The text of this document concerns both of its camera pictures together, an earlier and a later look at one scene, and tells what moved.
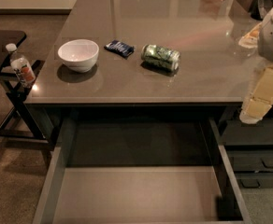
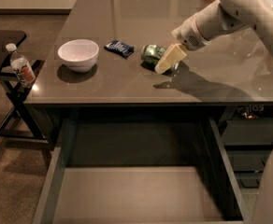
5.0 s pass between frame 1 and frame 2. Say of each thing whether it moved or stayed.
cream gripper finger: moved
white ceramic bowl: stayed
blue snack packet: stayed
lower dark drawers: stayed
